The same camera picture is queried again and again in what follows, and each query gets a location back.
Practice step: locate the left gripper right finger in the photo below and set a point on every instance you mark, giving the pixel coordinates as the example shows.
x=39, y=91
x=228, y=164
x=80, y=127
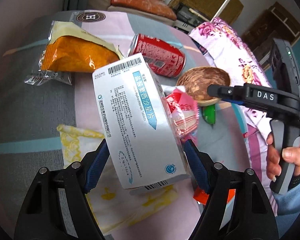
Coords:
x=237, y=207

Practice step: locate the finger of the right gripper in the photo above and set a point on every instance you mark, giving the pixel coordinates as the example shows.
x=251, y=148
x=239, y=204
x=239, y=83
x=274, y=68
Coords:
x=235, y=101
x=225, y=92

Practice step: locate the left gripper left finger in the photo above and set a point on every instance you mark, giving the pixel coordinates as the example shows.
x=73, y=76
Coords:
x=41, y=216

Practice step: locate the green plastic item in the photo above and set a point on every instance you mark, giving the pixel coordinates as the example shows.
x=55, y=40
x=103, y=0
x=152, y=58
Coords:
x=209, y=114

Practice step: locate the brown wooden bowl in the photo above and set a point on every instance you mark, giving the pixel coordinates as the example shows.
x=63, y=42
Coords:
x=197, y=80

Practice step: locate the pink nabati wafer packet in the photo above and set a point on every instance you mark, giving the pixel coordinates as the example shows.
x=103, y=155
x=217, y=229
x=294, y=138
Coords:
x=184, y=112

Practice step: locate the red orange foil wrapper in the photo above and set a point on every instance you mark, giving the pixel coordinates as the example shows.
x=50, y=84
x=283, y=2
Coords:
x=201, y=196

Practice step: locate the yellow white napkin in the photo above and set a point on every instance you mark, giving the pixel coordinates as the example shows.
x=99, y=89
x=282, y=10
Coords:
x=113, y=207

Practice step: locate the red soda can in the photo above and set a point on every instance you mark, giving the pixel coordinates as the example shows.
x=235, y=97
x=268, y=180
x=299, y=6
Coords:
x=163, y=58

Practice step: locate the white medicine box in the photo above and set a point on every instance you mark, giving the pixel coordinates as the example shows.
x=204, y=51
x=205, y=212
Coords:
x=141, y=137

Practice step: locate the orange yellow snack bag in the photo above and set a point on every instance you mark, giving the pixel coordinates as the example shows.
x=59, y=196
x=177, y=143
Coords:
x=70, y=49

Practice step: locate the person's right hand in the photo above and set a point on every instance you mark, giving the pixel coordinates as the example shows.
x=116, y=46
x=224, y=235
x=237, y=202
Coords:
x=290, y=155

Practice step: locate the floral pink quilt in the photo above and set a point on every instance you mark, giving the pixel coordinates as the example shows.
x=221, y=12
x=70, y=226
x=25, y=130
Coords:
x=226, y=51

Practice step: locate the stacked electronics shelf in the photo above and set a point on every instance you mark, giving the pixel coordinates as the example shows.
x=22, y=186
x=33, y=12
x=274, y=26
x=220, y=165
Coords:
x=188, y=18

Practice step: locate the white pole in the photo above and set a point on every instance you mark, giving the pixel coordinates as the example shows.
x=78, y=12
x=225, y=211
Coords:
x=219, y=11

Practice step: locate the striped pink grey bedsheet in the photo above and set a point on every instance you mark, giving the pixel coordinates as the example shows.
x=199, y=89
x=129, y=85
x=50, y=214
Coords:
x=55, y=124

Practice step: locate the orange seat cushion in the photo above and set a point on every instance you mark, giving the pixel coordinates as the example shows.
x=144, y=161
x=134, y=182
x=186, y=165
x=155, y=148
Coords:
x=154, y=7

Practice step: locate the beige armchair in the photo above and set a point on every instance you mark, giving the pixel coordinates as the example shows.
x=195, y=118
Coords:
x=105, y=5

